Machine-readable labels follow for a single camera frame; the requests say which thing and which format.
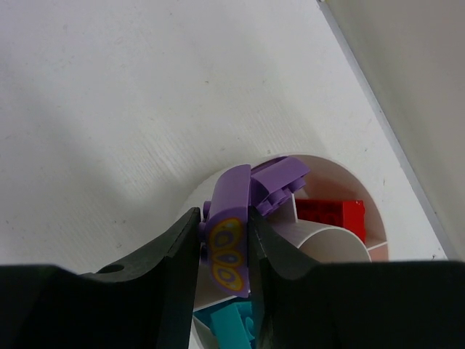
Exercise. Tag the red rectangular lego brick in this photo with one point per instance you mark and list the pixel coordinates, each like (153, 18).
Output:
(349, 215)

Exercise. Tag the white round divided container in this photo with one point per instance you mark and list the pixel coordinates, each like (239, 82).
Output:
(329, 180)

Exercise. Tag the purple curved printed lego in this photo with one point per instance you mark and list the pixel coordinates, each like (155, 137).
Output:
(224, 231)

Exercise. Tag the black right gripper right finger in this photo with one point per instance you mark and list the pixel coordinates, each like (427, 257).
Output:
(298, 302)

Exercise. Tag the long teal lego brick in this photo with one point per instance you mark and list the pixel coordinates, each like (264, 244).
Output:
(227, 324)

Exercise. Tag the purple lego brick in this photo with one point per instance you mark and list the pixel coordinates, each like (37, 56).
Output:
(275, 181)

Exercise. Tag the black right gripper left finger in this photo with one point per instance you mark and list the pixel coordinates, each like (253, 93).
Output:
(143, 300)

